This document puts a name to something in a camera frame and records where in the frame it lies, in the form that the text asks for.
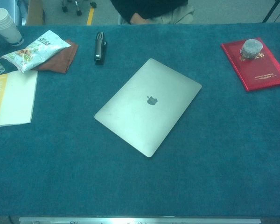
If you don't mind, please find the person in dark clothes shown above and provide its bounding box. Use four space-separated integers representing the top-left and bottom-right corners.
110 0 195 25

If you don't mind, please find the black stapler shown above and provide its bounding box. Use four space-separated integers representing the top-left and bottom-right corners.
93 31 107 65

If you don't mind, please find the black tripod leg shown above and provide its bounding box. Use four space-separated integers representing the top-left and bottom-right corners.
262 0 280 23

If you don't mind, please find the red hardcover certificate folder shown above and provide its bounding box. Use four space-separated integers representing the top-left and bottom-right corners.
221 37 280 92

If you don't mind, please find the brown cardboard box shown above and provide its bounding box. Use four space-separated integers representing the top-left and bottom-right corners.
25 0 46 26

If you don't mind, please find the stack of paper cups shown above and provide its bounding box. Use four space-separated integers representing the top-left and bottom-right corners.
0 7 24 47

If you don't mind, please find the aluminium profile rail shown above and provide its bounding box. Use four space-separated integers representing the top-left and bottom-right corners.
18 217 262 224

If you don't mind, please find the silver laptop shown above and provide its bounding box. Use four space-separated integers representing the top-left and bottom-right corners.
94 58 203 158

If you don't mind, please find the white yellow Lexicon notebook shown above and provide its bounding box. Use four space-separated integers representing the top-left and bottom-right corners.
0 70 38 129

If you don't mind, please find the brown folded cloth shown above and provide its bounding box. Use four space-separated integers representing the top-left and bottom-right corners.
34 39 79 75

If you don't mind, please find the blue table cloth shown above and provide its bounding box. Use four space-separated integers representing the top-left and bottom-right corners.
0 22 280 217

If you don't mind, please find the office chair wheel base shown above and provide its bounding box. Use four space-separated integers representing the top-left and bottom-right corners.
61 0 98 16

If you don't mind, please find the white nut snack bag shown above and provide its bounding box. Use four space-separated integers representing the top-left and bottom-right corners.
0 29 72 73

